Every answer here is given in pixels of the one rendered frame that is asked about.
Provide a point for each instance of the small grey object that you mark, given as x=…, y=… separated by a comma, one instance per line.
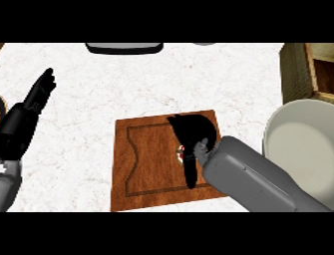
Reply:
x=204, y=44

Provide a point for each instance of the large white plate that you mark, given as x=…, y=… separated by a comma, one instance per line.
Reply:
x=310, y=149

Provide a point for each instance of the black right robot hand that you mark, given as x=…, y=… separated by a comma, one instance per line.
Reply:
x=194, y=129

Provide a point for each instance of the tan wicker basket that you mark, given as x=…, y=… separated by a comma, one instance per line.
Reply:
x=296, y=73

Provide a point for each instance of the red and white cupcake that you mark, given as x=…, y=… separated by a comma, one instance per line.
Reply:
x=179, y=154

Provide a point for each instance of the brown wooden cutting board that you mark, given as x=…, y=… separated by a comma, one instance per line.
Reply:
x=149, y=166

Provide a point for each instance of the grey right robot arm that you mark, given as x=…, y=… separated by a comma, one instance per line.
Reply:
x=253, y=179

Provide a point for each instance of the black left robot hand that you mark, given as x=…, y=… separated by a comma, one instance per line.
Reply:
x=12, y=132

